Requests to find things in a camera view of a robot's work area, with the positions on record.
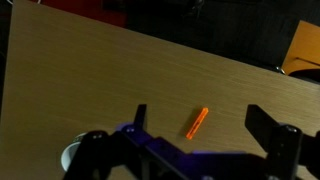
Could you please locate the orange marker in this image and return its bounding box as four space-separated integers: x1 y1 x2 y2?
185 107 210 140

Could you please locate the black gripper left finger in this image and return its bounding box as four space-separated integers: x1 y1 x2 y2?
63 103 181 180

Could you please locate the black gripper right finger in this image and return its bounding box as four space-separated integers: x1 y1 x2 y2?
244 103 320 180

